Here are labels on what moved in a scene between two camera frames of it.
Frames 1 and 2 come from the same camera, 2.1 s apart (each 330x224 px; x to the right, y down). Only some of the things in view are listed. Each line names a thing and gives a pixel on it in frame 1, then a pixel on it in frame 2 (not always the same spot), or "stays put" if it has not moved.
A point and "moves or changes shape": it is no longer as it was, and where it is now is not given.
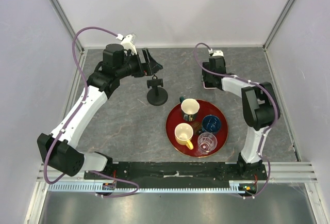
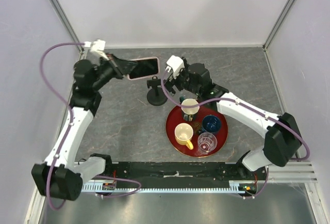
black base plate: [174, 174] stays put
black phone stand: [156, 96] stays put
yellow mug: [183, 134] stays put
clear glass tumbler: [207, 142] stays put
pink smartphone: [209, 85] moves or changes shape
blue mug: [211, 123] stays put
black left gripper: [146, 69] -> [122, 68]
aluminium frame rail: [61, 13] stays put
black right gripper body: [208, 77] -> [182, 80]
